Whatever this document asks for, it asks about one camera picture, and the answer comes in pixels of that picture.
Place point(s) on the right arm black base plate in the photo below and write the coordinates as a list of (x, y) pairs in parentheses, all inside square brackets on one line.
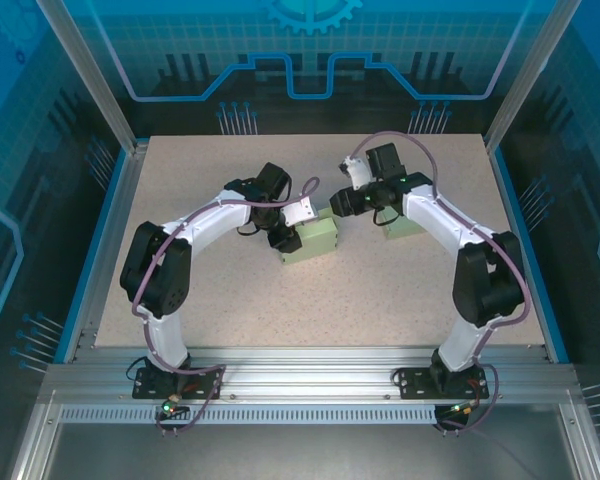
[(412, 382)]

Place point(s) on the green paper box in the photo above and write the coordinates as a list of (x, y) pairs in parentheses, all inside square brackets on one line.
[(405, 227), (315, 240)]

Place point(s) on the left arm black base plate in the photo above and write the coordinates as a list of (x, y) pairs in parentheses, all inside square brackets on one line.
[(142, 384)]

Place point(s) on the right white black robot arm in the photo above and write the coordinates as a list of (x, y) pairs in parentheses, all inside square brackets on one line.
[(435, 215)]

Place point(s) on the aluminium frame rail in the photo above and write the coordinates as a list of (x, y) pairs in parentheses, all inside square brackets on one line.
[(305, 370)]

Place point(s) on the aluminium side rail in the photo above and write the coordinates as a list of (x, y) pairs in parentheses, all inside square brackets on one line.
[(128, 185)]

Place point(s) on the aluminium frame post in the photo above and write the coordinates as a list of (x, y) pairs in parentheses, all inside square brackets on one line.
[(529, 75), (98, 80)]

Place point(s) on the blue side panel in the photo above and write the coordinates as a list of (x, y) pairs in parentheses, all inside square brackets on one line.
[(514, 210), (81, 300)]

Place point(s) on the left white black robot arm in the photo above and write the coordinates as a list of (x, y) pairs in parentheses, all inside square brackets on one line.
[(215, 215)]

